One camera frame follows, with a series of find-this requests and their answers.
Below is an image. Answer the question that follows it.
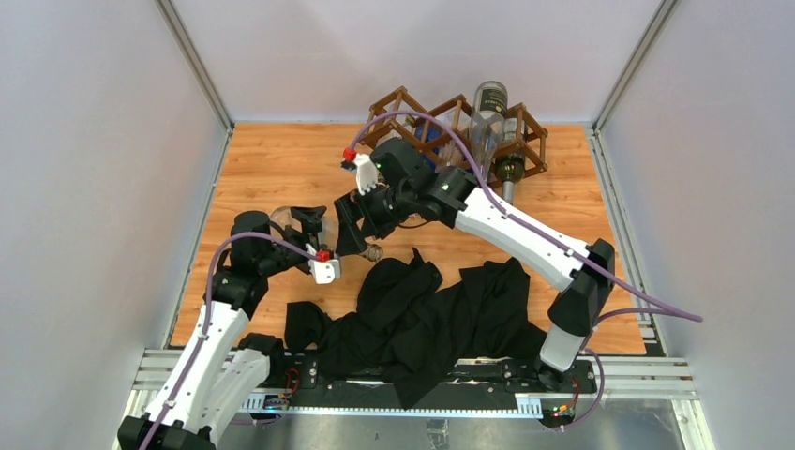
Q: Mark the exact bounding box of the dark green wine bottle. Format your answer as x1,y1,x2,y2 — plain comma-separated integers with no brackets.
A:
494,117,525,204

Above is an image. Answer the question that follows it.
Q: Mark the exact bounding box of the black cloth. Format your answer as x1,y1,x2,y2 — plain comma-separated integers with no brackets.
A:
284,252,547,379

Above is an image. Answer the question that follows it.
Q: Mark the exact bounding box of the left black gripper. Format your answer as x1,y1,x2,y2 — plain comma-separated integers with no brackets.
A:
259,207,330,277

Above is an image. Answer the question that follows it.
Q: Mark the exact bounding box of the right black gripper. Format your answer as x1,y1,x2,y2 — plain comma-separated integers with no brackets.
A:
334,180,414,259

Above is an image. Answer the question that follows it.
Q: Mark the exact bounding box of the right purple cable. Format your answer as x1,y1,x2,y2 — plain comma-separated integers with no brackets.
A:
349,111,704,431

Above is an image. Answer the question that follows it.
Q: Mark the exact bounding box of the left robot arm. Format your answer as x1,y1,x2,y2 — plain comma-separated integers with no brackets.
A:
117,206,340,449

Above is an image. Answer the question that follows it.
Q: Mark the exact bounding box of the clear bottle dark label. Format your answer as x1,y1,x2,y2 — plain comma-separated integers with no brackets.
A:
469,81,508,179

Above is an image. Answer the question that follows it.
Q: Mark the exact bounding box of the purple cable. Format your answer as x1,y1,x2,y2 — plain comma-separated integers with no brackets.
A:
349,111,704,431
136,232,324,450

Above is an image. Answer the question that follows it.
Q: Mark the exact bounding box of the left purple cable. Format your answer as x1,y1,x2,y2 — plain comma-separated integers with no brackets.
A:
136,232,324,450

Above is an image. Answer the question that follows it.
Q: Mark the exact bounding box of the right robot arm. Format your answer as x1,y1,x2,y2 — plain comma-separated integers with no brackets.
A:
334,138,615,392

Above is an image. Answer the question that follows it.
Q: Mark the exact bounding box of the aluminium frame rail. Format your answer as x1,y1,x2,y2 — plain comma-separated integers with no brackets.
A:
130,350,697,427

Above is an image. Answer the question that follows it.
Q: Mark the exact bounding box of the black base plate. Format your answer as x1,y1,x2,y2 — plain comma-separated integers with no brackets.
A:
241,351,598,415

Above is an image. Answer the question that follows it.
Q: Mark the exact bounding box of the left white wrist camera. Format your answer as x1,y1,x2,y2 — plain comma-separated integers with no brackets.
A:
308,249,341,285

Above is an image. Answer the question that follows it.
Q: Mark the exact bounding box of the brown wooden wine rack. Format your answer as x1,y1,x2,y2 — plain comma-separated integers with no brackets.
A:
352,85,548,188

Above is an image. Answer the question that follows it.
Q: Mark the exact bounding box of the blue labelled clear bottle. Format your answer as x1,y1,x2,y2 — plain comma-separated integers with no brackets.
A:
413,119,442,169

